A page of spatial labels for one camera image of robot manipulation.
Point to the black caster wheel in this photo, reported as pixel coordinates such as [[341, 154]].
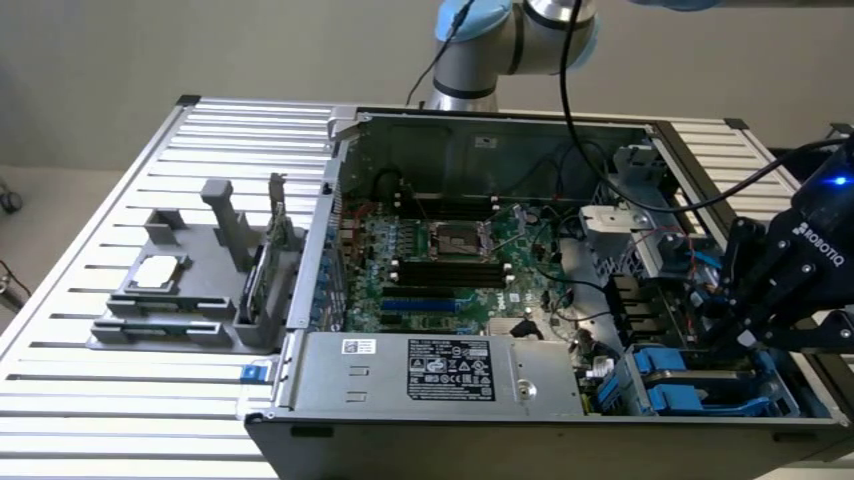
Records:
[[11, 201]]

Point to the black expansion slot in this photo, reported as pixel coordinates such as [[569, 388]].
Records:
[[421, 292]]

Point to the black RAM slot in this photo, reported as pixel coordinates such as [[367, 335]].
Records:
[[450, 274], [450, 263], [450, 279], [450, 268]]

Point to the green graphics card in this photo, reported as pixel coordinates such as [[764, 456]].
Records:
[[277, 220]]

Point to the silver CPU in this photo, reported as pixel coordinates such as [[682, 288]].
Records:
[[159, 272]]

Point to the black fan shroud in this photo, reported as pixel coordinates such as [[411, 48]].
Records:
[[634, 310]]

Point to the blue disk carrier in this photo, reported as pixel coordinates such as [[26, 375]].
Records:
[[657, 362], [674, 400]]

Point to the grey stand leg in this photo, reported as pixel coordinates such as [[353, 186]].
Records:
[[10, 287]]

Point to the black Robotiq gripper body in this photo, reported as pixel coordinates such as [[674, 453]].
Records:
[[810, 250]]

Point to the blue expansion slot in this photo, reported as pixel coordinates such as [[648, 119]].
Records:
[[427, 304]]

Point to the blue table clip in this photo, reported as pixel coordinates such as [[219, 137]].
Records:
[[253, 372]]

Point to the silver power supply unit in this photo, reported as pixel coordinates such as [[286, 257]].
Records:
[[434, 372]]

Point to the open black PC case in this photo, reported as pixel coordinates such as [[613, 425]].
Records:
[[467, 440]]

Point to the silver chipset heat sink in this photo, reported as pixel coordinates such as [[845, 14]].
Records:
[[509, 327]]

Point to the CPU socket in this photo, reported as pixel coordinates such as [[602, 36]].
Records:
[[461, 240]]

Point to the green motherboard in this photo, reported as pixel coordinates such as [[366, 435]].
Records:
[[461, 280]]

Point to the silver disk bay cage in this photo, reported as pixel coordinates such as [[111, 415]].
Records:
[[617, 225]]

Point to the black table corner cap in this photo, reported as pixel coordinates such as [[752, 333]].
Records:
[[190, 100], [736, 123]]

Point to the grey parts rack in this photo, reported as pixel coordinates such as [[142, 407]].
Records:
[[201, 280]]

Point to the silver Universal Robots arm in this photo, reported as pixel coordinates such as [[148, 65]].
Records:
[[467, 65]]

